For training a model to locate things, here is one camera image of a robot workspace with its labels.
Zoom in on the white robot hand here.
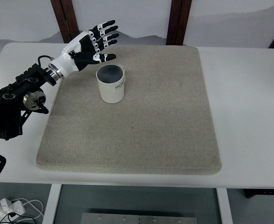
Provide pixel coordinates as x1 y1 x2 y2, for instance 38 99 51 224
50 20 119 76

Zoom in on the white ribbed cup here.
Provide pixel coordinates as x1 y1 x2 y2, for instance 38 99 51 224
96 64 126 104

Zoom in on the brown wooden frame middle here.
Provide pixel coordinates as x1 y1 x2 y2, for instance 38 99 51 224
166 0 192 46

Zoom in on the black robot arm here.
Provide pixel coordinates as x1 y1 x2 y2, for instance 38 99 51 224
0 20 119 140

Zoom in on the brown wooden frame left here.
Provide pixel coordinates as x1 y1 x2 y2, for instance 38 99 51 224
50 0 79 43

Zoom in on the white power cable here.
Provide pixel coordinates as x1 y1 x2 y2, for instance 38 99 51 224
8 198 45 220

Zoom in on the white table leg frame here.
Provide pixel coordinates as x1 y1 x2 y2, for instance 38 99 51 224
42 184 233 224

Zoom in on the white power strip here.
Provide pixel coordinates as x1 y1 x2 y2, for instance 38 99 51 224
0 198 26 222

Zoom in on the beige felt mat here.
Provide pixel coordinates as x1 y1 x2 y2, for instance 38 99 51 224
36 45 222 175

